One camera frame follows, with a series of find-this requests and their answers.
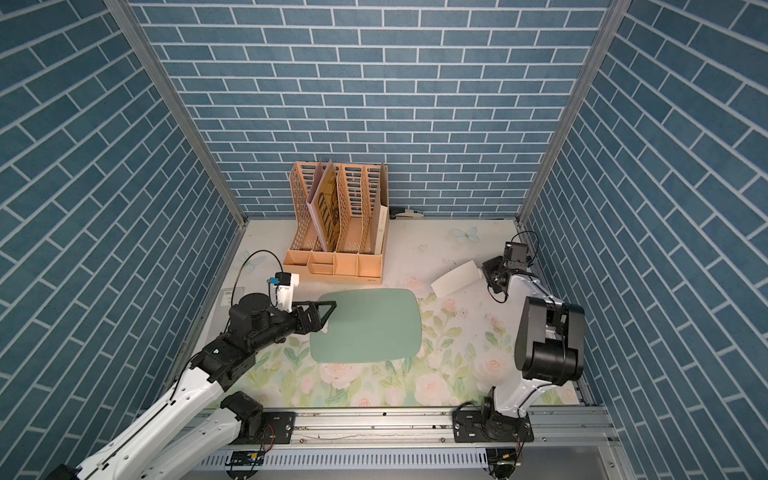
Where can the brown folder in organizer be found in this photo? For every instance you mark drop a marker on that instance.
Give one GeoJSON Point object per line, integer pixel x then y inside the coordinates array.
{"type": "Point", "coordinates": [323, 205]}

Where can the peach desk file organizer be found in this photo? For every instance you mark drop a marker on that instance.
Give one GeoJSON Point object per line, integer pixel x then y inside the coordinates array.
{"type": "Point", "coordinates": [342, 214]}

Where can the green cutting board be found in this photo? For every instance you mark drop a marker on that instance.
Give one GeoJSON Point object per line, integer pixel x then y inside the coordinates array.
{"type": "Point", "coordinates": [369, 326]}

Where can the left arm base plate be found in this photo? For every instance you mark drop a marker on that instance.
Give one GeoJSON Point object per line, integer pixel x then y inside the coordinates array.
{"type": "Point", "coordinates": [268, 428]}

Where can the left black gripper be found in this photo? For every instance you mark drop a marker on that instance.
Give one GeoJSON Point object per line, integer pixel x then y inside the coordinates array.
{"type": "Point", "coordinates": [313, 323]}

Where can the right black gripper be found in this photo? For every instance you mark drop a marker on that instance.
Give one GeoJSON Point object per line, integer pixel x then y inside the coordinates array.
{"type": "Point", "coordinates": [488, 266]}

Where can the white cleaver knife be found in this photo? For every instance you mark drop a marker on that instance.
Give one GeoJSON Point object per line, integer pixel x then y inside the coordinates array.
{"type": "Point", "coordinates": [457, 279]}

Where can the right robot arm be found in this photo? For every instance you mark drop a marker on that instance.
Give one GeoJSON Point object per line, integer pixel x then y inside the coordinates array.
{"type": "Point", "coordinates": [548, 352]}

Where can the aluminium mounting rail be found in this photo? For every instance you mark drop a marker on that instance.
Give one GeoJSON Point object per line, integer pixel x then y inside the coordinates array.
{"type": "Point", "coordinates": [570, 442]}

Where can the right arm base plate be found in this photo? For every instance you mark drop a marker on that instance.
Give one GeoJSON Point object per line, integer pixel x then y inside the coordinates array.
{"type": "Point", "coordinates": [475, 426]}

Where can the white perforated cable tray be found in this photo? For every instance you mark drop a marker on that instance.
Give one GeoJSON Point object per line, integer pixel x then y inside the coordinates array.
{"type": "Point", "coordinates": [351, 459]}

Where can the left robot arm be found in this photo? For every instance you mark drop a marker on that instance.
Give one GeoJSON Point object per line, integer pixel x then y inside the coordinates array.
{"type": "Point", "coordinates": [212, 371]}

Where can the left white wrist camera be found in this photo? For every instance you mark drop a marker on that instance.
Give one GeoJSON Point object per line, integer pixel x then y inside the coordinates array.
{"type": "Point", "coordinates": [281, 290]}

